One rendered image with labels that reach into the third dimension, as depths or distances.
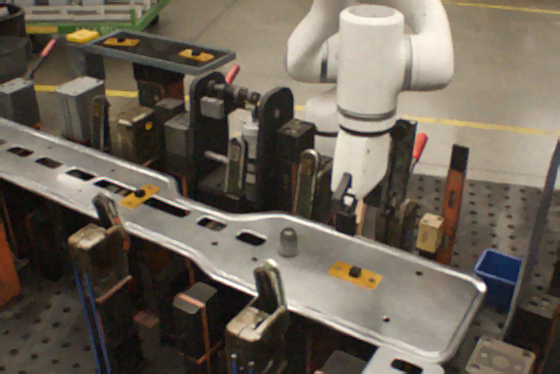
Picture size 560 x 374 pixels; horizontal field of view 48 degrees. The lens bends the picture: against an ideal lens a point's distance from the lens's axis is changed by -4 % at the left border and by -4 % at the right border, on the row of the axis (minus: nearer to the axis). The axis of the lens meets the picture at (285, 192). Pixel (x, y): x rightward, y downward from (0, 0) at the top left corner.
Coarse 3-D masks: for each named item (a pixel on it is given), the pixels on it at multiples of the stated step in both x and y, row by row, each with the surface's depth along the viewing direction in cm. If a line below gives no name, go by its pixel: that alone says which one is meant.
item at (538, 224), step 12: (552, 156) 73; (552, 168) 77; (552, 180) 81; (552, 192) 85; (540, 204) 76; (540, 216) 80; (540, 228) 84; (528, 240) 79; (540, 240) 90; (528, 252) 80; (528, 264) 84; (528, 276) 89; (516, 288) 83; (516, 300) 84; (504, 336) 87
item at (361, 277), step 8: (336, 264) 109; (344, 264) 109; (328, 272) 107; (336, 272) 107; (344, 272) 107; (352, 272) 105; (360, 272) 106; (368, 272) 107; (352, 280) 105; (360, 280) 105; (368, 280) 105; (376, 280) 105; (368, 288) 104
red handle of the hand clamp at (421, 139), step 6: (420, 138) 117; (426, 138) 117; (414, 144) 117; (420, 144) 116; (414, 150) 116; (420, 150) 116; (414, 156) 116; (420, 156) 116; (414, 162) 116; (396, 192) 114; (390, 198) 113; (396, 198) 113; (390, 204) 113; (396, 204) 113
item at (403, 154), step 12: (396, 120) 107; (408, 120) 107; (396, 132) 105; (408, 132) 107; (396, 144) 109; (408, 144) 107; (396, 156) 110; (408, 156) 108; (396, 168) 111; (408, 168) 110; (384, 180) 112; (396, 180) 112; (408, 180) 112; (384, 192) 112; (384, 204) 113; (396, 216) 113
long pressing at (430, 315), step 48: (48, 144) 147; (48, 192) 129; (96, 192) 129; (192, 240) 115; (240, 240) 115; (336, 240) 115; (240, 288) 105; (288, 288) 104; (336, 288) 104; (384, 288) 104; (432, 288) 104; (480, 288) 104; (384, 336) 94; (432, 336) 94
